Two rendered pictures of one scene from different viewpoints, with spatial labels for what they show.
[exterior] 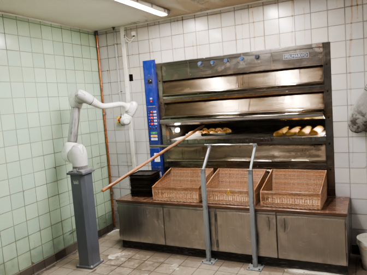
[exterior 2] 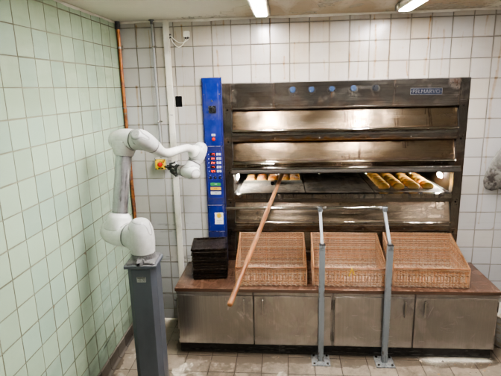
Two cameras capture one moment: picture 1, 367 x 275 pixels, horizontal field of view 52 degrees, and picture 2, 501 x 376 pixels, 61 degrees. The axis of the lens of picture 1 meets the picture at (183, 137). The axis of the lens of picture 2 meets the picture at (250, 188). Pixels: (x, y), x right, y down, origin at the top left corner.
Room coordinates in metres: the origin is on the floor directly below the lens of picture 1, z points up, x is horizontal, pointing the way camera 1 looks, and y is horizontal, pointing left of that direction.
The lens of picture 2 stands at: (1.14, 1.38, 2.07)
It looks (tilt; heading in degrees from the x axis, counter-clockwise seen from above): 13 degrees down; 338
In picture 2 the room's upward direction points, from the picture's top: 1 degrees counter-clockwise
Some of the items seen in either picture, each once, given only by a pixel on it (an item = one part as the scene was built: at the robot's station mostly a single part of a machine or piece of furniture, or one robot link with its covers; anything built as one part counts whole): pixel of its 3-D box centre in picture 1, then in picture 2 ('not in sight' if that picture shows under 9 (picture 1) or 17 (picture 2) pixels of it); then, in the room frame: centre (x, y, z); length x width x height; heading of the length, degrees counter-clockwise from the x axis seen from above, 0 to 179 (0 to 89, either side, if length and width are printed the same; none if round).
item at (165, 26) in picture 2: (129, 119); (174, 164); (4.71, 0.65, 1.45); 0.05 x 0.02 x 2.30; 64
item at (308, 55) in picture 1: (235, 64); (342, 94); (4.13, -0.62, 1.99); 1.80 x 0.08 x 0.21; 64
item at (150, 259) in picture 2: (79, 168); (142, 257); (3.79, 1.08, 1.03); 0.22 x 0.18 x 0.06; 157
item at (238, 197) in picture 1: (235, 185); (346, 257); (3.86, -0.50, 0.72); 0.56 x 0.49 x 0.28; 63
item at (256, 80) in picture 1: (235, 82); (342, 118); (4.11, -0.60, 1.80); 1.79 x 0.11 x 0.19; 64
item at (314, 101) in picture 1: (236, 106); (341, 151); (4.11, -0.60, 1.54); 1.79 x 0.11 x 0.19; 64
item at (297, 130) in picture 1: (299, 130); (398, 179); (4.24, -1.32, 1.21); 0.61 x 0.48 x 0.06; 154
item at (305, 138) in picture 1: (239, 140); (340, 195); (4.13, -0.61, 1.16); 1.80 x 0.06 x 0.04; 64
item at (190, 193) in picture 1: (183, 183); (271, 257); (4.12, 0.03, 0.72); 0.56 x 0.49 x 0.28; 65
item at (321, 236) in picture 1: (225, 225); (329, 307); (3.90, -0.38, 0.29); 2.42 x 0.56 x 0.58; 64
